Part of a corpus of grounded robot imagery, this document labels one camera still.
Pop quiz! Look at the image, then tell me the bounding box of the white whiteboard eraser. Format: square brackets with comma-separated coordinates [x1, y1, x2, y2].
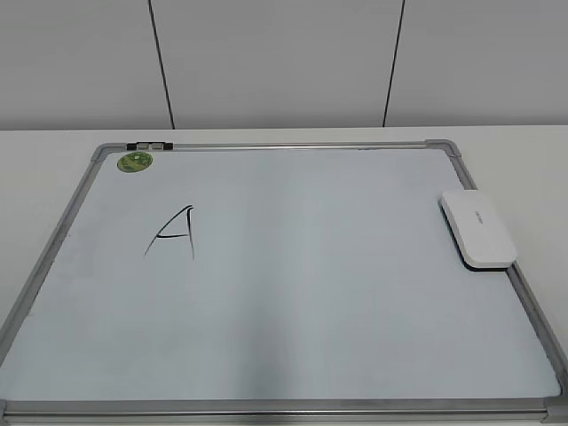
[440, 189, 517, 271]

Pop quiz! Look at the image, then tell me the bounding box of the white framed whiteboard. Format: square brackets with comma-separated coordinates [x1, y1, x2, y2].
[1, 140, 567, 424]

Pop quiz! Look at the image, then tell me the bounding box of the green round magnet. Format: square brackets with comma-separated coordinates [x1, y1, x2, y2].
[116, 151, 153, 173]

